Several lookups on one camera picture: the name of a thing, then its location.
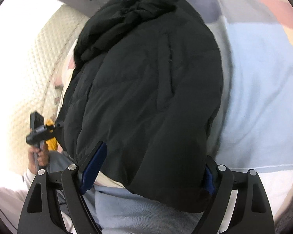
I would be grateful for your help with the black puffer jacket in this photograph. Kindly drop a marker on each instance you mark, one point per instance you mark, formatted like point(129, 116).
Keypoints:
point(148, 82)

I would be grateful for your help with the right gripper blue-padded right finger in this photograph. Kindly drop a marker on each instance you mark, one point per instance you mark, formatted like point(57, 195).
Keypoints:
point(252, 211)

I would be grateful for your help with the person's left hand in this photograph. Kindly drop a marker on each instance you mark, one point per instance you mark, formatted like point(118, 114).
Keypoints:
point(37, 157)

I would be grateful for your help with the yellow garment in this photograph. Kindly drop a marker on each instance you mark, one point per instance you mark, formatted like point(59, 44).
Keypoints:
point(52, 143)

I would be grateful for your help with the cream quilted headboard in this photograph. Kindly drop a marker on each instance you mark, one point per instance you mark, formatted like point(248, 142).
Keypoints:
point(33, 49)

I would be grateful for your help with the pastel patchwork quilt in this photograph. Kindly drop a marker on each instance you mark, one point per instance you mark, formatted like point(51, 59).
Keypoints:
point(253, 128)

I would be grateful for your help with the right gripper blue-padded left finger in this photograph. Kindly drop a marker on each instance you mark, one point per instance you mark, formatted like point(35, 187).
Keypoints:
point(41, 211)

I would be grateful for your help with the grey trousers leg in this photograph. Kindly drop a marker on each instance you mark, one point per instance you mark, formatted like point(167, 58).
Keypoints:
point(75, 181)

